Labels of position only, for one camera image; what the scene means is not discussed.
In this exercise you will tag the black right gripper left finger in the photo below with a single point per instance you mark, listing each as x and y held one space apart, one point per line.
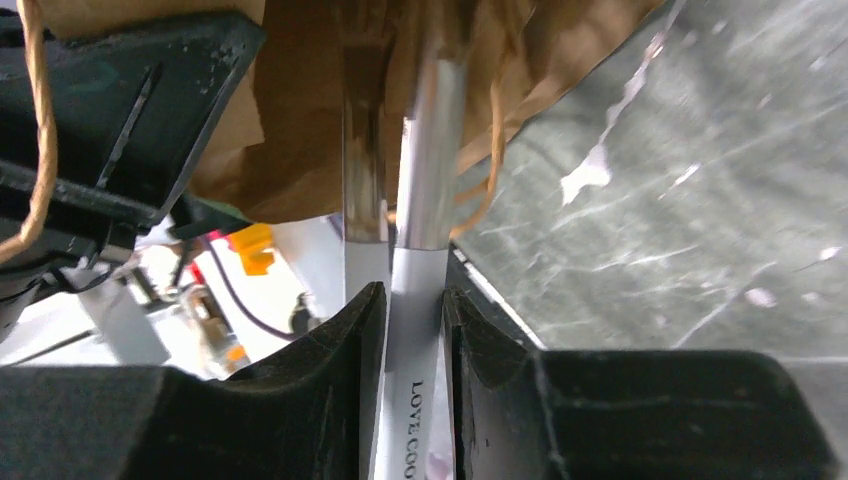
304 412

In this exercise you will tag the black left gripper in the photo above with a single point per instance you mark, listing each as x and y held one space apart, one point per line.
135 106

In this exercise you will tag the metal tongs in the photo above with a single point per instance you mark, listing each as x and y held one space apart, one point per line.
409 255

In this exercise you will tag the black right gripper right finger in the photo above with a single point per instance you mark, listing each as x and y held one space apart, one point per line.
521 412

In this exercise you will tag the green paper bag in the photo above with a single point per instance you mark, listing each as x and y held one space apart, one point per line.
276 154

